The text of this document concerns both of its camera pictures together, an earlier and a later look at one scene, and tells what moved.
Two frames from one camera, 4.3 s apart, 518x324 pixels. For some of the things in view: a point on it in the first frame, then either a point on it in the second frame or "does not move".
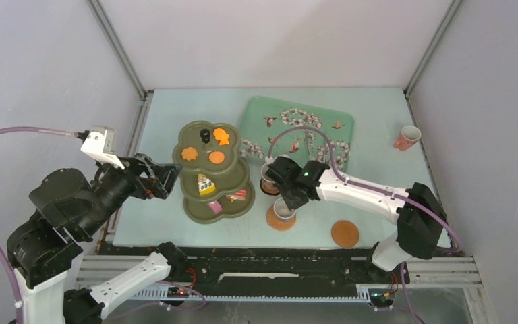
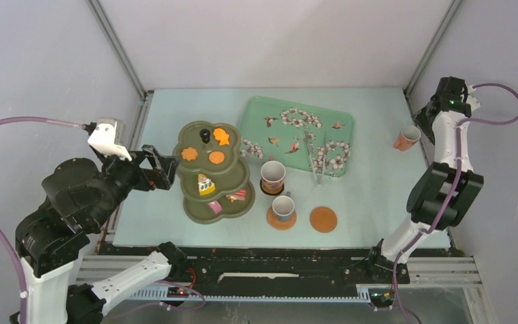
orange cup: (409, 136) does not move
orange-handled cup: (268, 182) does not move
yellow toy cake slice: (205, 185) does not move
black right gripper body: (291, 200) -> (424, 123)
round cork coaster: (278, 223) does not move
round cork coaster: (344, 233) -> (323, 219)
